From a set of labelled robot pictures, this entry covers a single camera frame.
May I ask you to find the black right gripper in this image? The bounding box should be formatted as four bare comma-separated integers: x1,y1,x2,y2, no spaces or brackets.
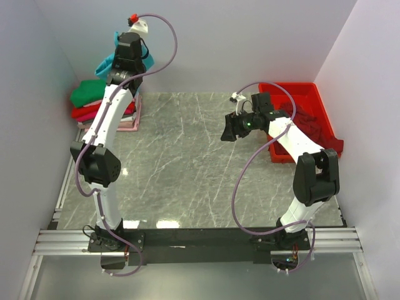
220,109,259,143

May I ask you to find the red plastic bin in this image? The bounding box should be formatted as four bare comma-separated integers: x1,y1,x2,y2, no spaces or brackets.
258,82,335,163

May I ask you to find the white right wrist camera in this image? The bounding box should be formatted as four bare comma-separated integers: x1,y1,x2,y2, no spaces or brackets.
229,92,247,115

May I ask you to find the aluminium frame rail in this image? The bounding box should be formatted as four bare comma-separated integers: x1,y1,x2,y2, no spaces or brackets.
19,126,377,299

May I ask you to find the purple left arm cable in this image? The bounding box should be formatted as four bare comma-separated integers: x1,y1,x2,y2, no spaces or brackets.
74,12,178,278

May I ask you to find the red folded t shirt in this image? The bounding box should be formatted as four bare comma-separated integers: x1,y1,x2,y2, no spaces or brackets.
71,102,136,120

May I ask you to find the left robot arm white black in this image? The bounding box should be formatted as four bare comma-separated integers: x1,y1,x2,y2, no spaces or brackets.
70,32,148,251

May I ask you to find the grey white folded t shirt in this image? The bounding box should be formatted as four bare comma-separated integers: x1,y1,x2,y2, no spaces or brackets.
121,112,137,123

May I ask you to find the teal t shirt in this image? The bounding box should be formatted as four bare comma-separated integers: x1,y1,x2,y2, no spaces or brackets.
95,32,154,80

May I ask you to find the magenta folded t shirt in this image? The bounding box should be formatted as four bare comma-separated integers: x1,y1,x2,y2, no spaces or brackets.
76,112,96,123

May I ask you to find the green folded t shirt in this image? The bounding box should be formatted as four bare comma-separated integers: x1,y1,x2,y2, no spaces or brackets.
70,79,106,108

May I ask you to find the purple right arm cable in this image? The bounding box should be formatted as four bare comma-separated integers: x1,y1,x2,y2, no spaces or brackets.
231,82,315,273

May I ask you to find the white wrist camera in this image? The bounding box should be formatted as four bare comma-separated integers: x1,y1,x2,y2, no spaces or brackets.
229,92,247,115
127,14,149,36

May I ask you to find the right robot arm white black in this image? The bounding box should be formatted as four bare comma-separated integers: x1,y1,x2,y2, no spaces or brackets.
221,92,339,249

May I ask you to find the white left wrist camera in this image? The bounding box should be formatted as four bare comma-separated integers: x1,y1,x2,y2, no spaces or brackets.
127,14,149,36

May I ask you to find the dark red t shirt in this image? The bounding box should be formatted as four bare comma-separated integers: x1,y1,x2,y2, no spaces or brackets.
294,104,344,157

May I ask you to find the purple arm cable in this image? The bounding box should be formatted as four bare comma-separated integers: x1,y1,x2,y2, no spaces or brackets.
74,12,178,278
231,82,315,273

